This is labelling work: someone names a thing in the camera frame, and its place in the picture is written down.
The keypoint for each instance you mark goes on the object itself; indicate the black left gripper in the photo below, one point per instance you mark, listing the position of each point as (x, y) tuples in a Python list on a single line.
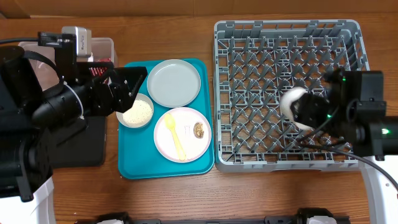
[(119, 100)]

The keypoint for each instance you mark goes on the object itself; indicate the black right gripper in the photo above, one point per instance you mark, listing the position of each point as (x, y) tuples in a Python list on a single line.
[(308, 106)]

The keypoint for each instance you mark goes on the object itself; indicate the cream plastic cup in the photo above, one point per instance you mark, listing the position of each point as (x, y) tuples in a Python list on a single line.
[(298, 106)]

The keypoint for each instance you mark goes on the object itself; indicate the grey bowl of rice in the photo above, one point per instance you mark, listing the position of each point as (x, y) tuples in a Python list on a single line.
[(139, 114)]

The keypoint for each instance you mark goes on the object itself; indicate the light grey plate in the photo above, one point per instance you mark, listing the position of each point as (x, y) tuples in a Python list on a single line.
[(173, 83)]

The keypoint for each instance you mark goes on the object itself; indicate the yellow plastic spoon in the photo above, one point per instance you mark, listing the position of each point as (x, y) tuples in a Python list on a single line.
[(170, 124)]

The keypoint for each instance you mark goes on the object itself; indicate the white pink-rimmed plate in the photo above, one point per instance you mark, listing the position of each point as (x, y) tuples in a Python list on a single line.
[(185, 119)]

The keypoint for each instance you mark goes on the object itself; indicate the brown food scrap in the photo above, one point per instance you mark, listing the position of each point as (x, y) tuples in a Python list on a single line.
[(198, 130)]

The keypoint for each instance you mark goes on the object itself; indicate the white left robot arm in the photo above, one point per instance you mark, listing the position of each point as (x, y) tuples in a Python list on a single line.
[(26, 139)]

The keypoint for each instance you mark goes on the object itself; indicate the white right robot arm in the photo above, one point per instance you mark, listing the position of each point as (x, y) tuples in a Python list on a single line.
[(351, 120)]

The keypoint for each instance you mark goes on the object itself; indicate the clear plastic waste bin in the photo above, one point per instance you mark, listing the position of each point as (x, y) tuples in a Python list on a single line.
[(102, 49)]

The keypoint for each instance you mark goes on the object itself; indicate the grey dishwasher rack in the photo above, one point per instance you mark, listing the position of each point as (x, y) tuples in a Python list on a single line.
[(256, 62)]

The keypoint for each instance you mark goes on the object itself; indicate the black waste tray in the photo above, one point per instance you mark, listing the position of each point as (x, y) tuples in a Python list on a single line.
[(80, 143)]

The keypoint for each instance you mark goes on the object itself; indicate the red crumpled wrapper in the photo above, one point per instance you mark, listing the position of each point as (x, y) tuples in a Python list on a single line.
[(98, 71)]

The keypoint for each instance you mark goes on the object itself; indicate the teal plastic tray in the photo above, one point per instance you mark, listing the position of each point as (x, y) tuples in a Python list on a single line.
[(138, 157)]

